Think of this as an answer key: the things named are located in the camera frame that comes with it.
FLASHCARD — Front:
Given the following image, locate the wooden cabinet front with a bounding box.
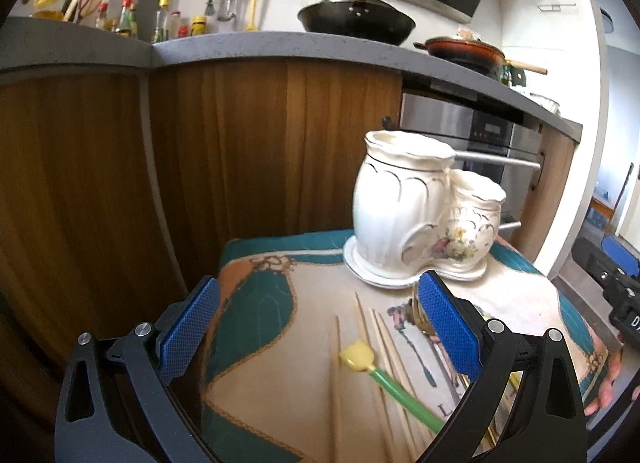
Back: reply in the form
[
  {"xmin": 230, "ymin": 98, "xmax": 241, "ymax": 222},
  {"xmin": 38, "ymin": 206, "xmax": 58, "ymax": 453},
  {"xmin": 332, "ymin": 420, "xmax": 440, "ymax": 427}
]
[{"xmin": 1, "ymin": 59, "xmax": 401, "ymax": 358}]

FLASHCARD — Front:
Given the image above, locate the stainless steel oven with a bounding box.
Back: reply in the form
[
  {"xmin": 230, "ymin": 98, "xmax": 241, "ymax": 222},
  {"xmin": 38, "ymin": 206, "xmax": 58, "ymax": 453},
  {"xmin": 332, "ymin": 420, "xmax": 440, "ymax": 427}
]
[{"xmin": 400, "ymin": 93, "xmax": 544, "ymax": 240}]

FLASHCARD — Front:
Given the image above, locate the gold fork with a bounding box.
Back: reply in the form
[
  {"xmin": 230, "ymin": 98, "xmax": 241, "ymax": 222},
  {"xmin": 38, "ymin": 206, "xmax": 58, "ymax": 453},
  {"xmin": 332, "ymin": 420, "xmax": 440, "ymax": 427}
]
[{"xmin": 410, "ymin": 285, "xmax": 498, "ymax": 454}]

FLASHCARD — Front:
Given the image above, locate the red brown frying pan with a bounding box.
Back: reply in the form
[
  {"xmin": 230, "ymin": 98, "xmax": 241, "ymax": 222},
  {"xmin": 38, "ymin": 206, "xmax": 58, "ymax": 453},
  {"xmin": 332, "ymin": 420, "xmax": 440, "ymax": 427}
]
[{"xmin": 413, "ymin": 37, "xmax": 548, "ymax": 75}]

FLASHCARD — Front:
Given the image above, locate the black wok wooden handle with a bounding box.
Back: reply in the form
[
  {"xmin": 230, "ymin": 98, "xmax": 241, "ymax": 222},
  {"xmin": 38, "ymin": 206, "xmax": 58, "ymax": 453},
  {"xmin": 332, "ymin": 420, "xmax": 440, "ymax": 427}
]
[{"xmin": 297, "ymin": 0, "xmax": 416, "ymax": 46}]

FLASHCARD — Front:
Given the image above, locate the white ceramic utensil holder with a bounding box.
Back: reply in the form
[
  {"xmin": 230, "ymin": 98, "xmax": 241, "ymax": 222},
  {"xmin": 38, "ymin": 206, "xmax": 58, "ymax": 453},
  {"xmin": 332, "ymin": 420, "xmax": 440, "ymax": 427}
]
[{"xmin": 343, "ymin": 130, "xmax": 506, "ymax": 290}]

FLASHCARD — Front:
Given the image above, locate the printed teal table cloth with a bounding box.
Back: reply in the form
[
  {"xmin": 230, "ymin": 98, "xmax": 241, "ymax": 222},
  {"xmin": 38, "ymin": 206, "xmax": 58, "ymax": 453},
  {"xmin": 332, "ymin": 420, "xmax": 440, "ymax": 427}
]
[{"xmin": 200, "ymin": 228, "xmax": 612, "ymax": 463}]

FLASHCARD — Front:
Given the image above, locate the red cap sauce bottle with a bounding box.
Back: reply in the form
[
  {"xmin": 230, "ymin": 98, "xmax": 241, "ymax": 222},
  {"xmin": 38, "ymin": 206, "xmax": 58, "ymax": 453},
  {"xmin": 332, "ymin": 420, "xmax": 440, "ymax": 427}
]
[{"xmin": 115, "ymin": 0, "xmax": 132, "ymax": 37}]

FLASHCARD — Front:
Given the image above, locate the yellow green silicone spoon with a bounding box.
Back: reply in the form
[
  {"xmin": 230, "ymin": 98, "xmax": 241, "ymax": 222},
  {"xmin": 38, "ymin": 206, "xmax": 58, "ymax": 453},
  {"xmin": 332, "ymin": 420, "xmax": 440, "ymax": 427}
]
[{"xmin": 340, "ymin": 339, "xmax": 445, "ymax": 434}]

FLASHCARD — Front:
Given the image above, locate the person right hand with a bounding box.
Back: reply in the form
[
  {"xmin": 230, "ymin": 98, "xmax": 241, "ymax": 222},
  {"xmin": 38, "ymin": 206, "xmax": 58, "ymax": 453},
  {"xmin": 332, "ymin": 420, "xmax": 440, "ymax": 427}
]
[{"xmin": 579, "ymin": 336, "xmax": 639, "ymax": 417}]

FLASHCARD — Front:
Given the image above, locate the yellow cap oil bottle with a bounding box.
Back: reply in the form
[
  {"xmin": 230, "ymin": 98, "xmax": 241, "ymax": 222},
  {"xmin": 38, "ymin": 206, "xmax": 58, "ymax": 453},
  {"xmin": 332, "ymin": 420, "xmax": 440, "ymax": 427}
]
[{"xmin": 151, "ymin": 0, "xmax": 170, "ymax": 44}]

